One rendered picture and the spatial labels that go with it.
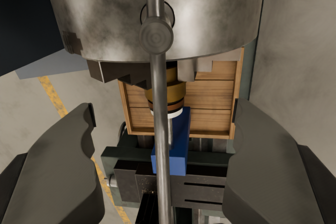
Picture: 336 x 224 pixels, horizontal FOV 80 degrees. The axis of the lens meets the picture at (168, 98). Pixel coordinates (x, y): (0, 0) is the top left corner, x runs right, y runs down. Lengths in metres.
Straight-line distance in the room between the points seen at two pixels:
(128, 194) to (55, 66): 0.58
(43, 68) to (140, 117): 0.47
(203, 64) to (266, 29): 1.19
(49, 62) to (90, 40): 0.70
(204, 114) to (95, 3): 0.51
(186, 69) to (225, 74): 0.26
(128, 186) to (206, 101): 0.43
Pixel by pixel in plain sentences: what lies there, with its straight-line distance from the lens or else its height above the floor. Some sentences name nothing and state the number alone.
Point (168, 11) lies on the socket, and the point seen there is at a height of 1.23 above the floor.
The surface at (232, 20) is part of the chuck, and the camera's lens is 0.25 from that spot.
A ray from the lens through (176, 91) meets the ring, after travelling 0.37.
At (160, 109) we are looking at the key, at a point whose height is 1.31.
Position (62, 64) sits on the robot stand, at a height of 0.75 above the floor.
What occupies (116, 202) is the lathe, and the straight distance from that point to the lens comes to 1.02.
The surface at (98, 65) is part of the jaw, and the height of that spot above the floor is 1.20.
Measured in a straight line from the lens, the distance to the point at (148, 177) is 0.68.
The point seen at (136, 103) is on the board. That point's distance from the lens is 0.68.
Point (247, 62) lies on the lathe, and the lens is 0.97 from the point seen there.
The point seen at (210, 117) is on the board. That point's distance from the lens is 0.67.
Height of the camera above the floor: 1.44
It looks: 60 degrees down
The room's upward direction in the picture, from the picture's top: 163 degrees counter-clockwise
